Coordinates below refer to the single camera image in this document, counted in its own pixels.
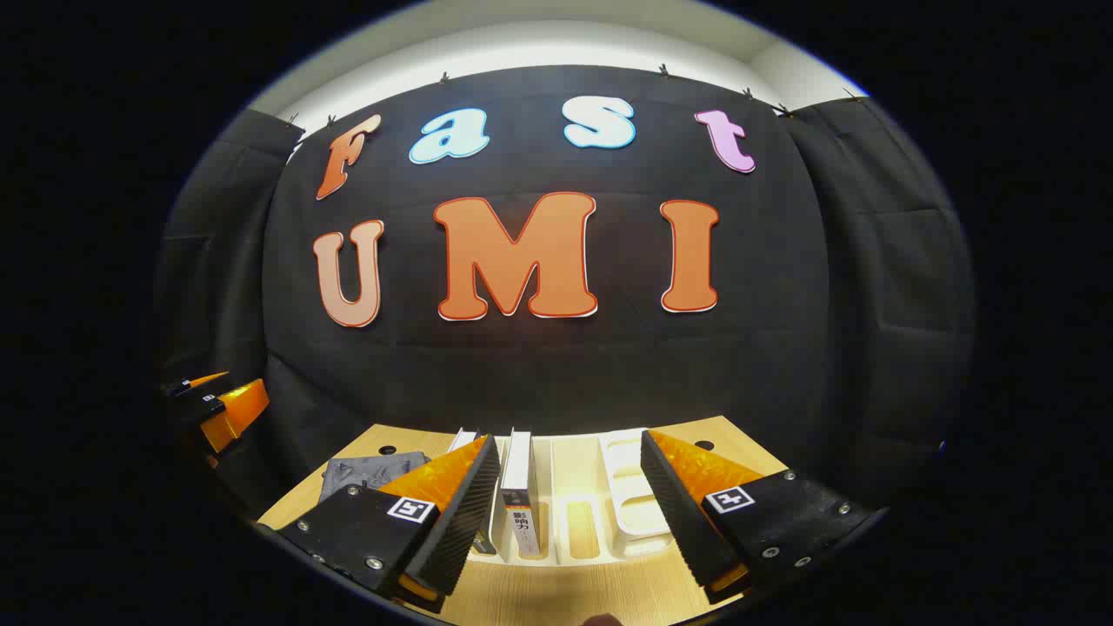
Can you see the white plastic bookshelf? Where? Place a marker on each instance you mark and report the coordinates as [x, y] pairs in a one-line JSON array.
[[578, 487]]

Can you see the black backdrop cloth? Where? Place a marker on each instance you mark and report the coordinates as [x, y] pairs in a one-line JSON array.
[[565, 365]]

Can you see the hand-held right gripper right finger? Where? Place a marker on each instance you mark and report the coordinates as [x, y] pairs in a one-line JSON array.
[[678, 513]]

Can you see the blue-edged white book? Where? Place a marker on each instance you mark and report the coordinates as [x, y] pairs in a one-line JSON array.
[[463, 440]]

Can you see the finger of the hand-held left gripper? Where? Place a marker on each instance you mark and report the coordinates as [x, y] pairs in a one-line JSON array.
[[235, 416], [193, 385]]

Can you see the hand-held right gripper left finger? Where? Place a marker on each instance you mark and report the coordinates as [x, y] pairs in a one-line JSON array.
[[461, 522]]

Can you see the grey schoolbag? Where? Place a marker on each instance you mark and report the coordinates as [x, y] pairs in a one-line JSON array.
[[365, 474]]

